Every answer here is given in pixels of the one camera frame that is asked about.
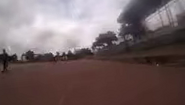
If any large dark tree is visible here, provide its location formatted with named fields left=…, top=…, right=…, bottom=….
left=89, top=30, right=120, bottom=53

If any group of people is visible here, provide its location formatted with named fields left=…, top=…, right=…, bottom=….
left=51, top=50, right=69, bottom=64

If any red-brown running track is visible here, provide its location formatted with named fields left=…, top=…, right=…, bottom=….
left=0, top=42, right=185, bottom=105

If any row of distant trees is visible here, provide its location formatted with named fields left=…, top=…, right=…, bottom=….
left=0, top=38, right=95, bottom=69

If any grass strip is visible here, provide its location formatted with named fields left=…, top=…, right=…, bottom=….
left=86, top=41, right=185, bottom=82

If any grandstand with dark roof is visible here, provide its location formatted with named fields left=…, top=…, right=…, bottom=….
left=114, top=0, right=185, bottom=53

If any person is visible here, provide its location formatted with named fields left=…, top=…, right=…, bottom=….
left=0, top=48, right=12, bottom=74

